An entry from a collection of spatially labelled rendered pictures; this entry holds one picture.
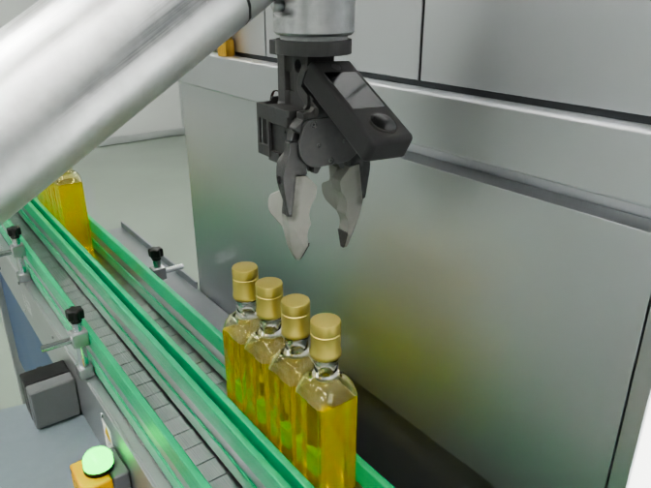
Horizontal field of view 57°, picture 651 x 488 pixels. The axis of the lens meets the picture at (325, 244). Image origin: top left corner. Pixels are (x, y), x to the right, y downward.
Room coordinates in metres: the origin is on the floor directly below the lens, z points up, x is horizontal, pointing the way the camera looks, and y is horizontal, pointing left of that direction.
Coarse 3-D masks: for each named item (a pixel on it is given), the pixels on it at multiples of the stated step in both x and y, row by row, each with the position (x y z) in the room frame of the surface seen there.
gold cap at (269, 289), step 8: (264, 280) 0.67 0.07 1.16; (272, 280) 0.67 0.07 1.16; (280, 280) 0.67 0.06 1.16; (256, 288) 0.66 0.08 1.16; (264, 288) 0.65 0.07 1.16; (272, 288) 0.65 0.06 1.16; (280, 288) 0.65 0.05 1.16; (256, 296) 0.66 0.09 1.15; (264, 296) 0.65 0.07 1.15; (272, 296) 0.65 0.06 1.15; (280, 296) 0.65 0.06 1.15; (256, 304) 0.66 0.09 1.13; (264, 304) 0.65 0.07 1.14; (272, 304) 0.65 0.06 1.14; (280, 304) 0.65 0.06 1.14; (256, 312) 0.66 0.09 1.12; (264, 312) 0.65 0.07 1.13; (272, 312) 0.65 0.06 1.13; (280, 312) 0.65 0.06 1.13
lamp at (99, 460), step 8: (96, 448) 0.72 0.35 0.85; (104, 448) 0.72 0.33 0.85; (88, 456) 0.70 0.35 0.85; (96, 456) 0.70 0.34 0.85; (104, 456) 0.70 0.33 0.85; (112, 456) 0.72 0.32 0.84; (88, 464) 0.69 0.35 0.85; (96, 464) 0.69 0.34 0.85; (104, 464) 0.69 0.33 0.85; (112, 464) 0.71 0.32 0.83; (88, 472) 0.69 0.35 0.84; (96, 472) 0.69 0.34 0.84; (104, 472) 0.69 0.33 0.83
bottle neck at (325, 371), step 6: (336, 360) 0.56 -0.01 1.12; (318, 366) 0.56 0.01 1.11; (324, 366) 0.56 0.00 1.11; (330, 366) 0.56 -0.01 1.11; (336, 366) 0.56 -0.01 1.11; (318, 372) 0.56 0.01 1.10; (324, 372) 0.56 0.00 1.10; (330, 372) 0.56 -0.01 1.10; (336, 372) 0.56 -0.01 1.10; (318, 378) 0.56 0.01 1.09; (324, 378) 0.56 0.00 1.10; (330, 378) 0.56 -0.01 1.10
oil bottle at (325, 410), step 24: (312, 384) 0.56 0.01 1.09; (336, 384) 0.56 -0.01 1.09; (312, 408) 0.55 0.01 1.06; (336, 408) 0.55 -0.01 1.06; (312, 432) 0.55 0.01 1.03; (336, 432) 0.55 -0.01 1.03; (312, 456) 0.55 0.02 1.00; (336, 456) 0.55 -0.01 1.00; (312, 480) 0.55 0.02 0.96; (336, 480) 0.55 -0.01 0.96
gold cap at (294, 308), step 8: (288, 296) 0.63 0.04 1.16; (296, 296) 0.63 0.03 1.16; (304, 296) 0.63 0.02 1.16; (288, 304) 0.61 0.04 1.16; (296, 304) 0.61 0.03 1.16; (304, 304) 0.61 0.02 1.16; (288, 312) 0.60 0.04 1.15; (296, 312) 0.60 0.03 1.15; (304, 312) 0.60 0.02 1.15; (288, 320) 0.60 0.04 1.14; (296, 320) 0.60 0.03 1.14; (304, 320) 0.60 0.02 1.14; (288, 328) 0.60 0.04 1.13; (296, 328) 0.60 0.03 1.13; (304, 328) 0.60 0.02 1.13; (288, 336) 0.60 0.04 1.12; (296, 336) 0.60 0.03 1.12; (304, 336) 0.60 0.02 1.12
